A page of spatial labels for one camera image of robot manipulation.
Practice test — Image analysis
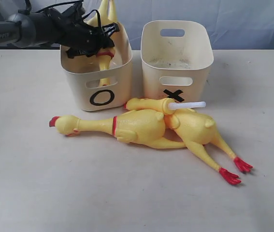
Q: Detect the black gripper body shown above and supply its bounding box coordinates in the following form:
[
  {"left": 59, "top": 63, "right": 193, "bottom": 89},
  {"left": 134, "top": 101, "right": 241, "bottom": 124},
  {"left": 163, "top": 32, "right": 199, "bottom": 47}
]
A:
[{"left": 51, "top": 10, "right": 103, "bottom": 56}]

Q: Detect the yellow rubber chicken front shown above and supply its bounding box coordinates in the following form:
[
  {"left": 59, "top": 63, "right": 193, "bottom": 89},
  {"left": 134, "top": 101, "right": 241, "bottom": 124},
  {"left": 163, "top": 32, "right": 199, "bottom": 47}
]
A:
[{"left": 86, "top": 0, "right": 117, "bottom": 87}]

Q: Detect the yellow rubber chicken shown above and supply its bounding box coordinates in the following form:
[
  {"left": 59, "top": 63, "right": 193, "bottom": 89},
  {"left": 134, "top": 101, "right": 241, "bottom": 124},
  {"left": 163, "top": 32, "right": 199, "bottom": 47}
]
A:
[
  {"left": 86, "top": 0, "right": 117, "bottom": 87},
  {"left": 49, "top": 109, "right": 185, "bottom": 149}
]

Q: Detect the cream bin marked O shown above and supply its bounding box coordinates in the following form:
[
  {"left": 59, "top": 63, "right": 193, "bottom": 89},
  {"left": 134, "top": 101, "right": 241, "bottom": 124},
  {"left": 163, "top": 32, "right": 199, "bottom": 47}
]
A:
[{"left": 60, "top": 22, "right": 132, "bottom": 111}]

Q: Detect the cream bin marked X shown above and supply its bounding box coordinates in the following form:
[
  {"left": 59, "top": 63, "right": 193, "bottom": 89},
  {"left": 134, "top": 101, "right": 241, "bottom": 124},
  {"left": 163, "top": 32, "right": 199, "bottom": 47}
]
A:
[{"left": 141, "top": 20, "right": 214, "bottom": 103}]

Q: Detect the headless yellow chicken body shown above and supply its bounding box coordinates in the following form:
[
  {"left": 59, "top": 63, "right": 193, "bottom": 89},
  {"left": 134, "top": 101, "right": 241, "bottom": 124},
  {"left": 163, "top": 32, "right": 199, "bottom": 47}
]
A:
[{"left": 165, "top": 109, "right": 253, "bottom": 186}]

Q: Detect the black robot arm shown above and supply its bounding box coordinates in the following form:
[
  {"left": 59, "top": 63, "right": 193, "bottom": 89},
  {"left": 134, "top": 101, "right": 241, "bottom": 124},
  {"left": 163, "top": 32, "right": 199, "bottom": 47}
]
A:
[{"left": 0, "top": 0, "right": 120, "bottom": 58}]

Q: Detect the black cable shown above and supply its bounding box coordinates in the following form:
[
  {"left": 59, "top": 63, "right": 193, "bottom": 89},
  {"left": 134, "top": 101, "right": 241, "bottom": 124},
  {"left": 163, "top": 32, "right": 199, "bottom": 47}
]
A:
[{"left": 18, "top": 0, "right": 115, "bottom": 58}]

